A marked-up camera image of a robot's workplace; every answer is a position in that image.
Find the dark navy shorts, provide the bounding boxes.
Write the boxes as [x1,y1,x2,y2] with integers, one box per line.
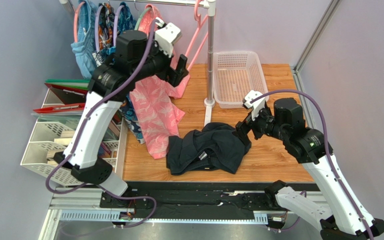
[166,122,252,176]

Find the pink plastic hanger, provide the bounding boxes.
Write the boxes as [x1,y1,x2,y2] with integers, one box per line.
[184,0,209,71]

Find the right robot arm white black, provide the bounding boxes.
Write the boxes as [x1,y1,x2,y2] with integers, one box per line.
[236,96,384,240]

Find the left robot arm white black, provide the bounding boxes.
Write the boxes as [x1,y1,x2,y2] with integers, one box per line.
[54,25,188,196]

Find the pink fish print shorts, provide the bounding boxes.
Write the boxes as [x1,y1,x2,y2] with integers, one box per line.
[128,3,191,160]

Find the blue patterned shorts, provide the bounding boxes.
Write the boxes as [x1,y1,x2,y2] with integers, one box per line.
[93,2,145,144]

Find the orange patterned shorts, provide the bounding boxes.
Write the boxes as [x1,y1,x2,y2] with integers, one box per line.
[94,2,115,52]

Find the light blue shorts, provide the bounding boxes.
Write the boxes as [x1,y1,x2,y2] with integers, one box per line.
[71,0,97,80]

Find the white plastic basket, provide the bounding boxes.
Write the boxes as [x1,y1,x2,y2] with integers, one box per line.
[212,50,268,109]

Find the metal clothes rack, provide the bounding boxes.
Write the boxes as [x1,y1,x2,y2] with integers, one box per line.
[76,0,216,133]

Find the green folder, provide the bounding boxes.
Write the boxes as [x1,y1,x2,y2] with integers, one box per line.
[44,79,90,90]

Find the red clipboard folder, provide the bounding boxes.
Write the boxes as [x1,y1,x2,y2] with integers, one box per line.
[33,83,88,114]

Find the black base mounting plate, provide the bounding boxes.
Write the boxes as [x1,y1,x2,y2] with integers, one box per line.
[99,181,286,220]

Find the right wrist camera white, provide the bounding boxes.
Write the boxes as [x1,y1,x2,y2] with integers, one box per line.
[242,90,268,121]

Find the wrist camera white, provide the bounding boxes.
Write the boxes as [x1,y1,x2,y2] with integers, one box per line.
[242,90,268,121]
[154,17,182,58]

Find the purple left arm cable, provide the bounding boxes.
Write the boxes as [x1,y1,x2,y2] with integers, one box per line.
[45,18,166,231]

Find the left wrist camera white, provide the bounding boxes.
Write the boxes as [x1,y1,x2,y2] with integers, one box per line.
[154,17,182,58]

